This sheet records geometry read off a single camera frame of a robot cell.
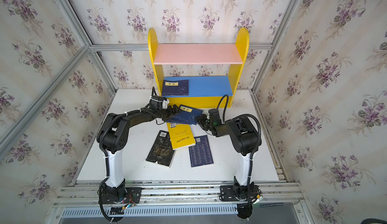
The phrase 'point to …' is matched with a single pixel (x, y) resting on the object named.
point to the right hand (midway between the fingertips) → (194, 120)
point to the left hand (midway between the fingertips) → (178, 111)
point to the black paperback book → (162, 152)
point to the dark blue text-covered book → (200, 154)
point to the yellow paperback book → (181, 135)
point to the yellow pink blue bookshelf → (213, 70)
